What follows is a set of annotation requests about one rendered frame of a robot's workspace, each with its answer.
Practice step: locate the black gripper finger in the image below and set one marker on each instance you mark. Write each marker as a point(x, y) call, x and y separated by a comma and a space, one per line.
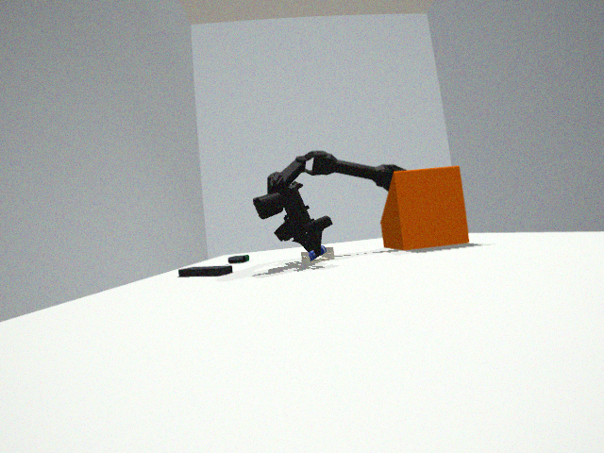
point(304, 243)
point(315, 242)

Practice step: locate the blue cylindrical battery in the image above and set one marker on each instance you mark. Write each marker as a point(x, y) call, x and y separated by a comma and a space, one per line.
point(313, 256)

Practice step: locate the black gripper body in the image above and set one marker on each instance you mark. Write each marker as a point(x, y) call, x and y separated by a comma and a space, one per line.
point(309, 225)

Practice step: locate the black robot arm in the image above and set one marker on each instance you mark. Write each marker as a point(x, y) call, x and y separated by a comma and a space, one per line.
point(281, 195)

